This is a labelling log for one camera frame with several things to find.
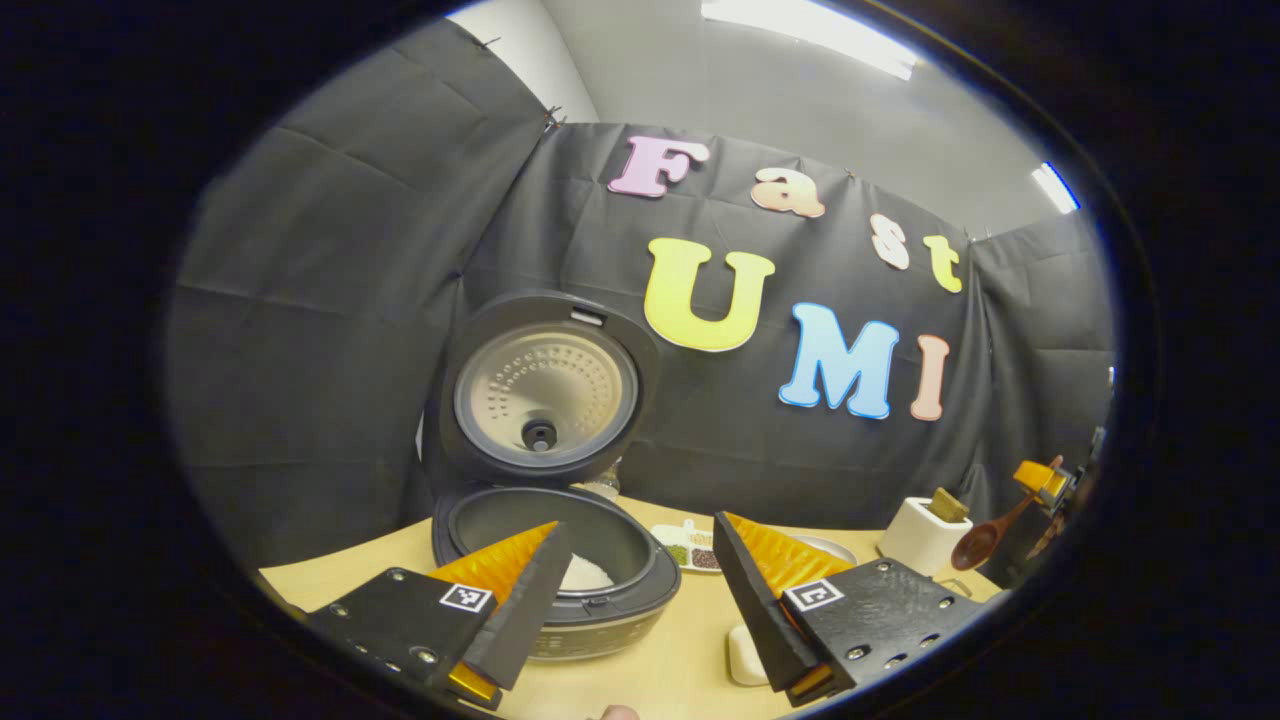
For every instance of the brown wooden spoon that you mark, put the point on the brown wooden spoon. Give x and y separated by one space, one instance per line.
975 548

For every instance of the white rice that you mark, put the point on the white rice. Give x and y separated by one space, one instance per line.
585 575

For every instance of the white toaster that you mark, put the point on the white toaster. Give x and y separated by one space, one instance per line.
915 540

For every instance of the dark grey rice cooker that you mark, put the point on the dark grey rice cooker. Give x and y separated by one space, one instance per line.
545 390

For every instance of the small clear glass bottle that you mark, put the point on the small clear glass bottle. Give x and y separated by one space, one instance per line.
603 488

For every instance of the small ceiling light strip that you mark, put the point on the small ceiling light strip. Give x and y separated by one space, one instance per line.
1055 188

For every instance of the white divided grain dish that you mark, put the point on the white divided grain dish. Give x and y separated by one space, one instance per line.
685 550

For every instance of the white round plate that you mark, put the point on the white round plate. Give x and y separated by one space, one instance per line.
835 548

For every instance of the large ceiling light panel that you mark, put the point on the large ceiling light panel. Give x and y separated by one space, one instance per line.
810 30

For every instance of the brown toast slice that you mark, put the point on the brown toast slice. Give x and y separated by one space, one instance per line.
945 505

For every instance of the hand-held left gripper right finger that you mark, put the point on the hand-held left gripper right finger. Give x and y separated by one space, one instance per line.
760 620

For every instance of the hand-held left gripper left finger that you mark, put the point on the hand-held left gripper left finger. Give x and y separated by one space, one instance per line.
530 620

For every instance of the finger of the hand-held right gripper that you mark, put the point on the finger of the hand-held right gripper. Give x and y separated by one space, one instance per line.
1035 475

